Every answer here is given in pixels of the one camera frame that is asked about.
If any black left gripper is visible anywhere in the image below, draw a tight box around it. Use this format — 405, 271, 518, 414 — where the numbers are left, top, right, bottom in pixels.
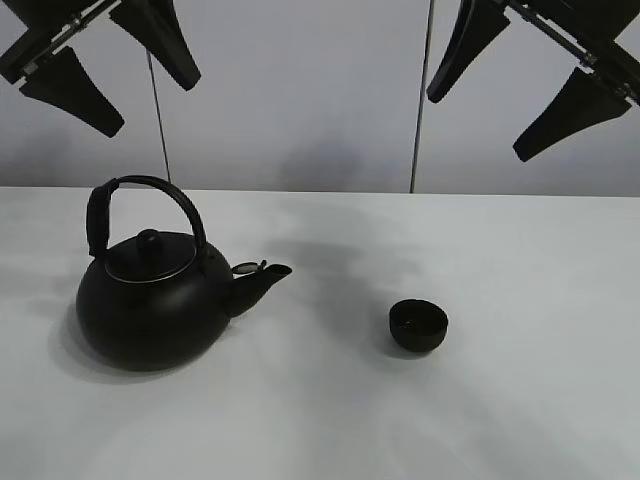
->
1, 0, 201, 138

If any small black teacup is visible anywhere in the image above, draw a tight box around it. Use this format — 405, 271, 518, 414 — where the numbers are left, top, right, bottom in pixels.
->
389, 299, 449, 355

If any black cast iron teapot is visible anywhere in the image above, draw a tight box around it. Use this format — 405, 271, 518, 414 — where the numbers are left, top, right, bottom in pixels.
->
75, 175, 293, 372

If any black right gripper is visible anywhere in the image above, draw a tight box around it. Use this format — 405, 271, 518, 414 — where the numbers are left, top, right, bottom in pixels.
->
427, 0, 639, 162

